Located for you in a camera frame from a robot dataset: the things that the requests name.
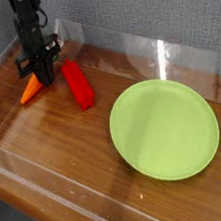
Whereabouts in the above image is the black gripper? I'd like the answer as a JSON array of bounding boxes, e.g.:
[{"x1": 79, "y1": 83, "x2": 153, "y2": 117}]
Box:
[{"x1": 15, "y1": 33, "x2": 60, "y2": 86}]

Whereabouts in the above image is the green round plate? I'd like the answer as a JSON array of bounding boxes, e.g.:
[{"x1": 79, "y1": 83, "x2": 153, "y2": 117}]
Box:
[{"x1": 109, "y1": 79, "x2": 220, "y2": 181}]

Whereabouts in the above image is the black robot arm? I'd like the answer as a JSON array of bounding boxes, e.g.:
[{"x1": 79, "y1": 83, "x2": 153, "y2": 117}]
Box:
[{"x1": 8, "y1": 0, "x2": 60, "y2": 86}]

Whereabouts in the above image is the orange toy carrot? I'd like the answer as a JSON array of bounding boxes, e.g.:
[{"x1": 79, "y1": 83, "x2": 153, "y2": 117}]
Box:
[{"x1": 20, "y1": 74, "x2": 44, "y2": 104}]

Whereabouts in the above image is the clear acrylic enclosure wall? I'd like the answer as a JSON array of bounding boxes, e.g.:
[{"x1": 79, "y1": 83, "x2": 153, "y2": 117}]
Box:
[{"x1": 0, "y1": 0, "x2": 221, "y2": 221}]

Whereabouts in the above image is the red cloth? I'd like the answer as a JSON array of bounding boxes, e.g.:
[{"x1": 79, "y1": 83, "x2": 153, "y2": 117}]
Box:
[{"x1": 61, "y1": 59, "x2": 95, "y2": 110}]

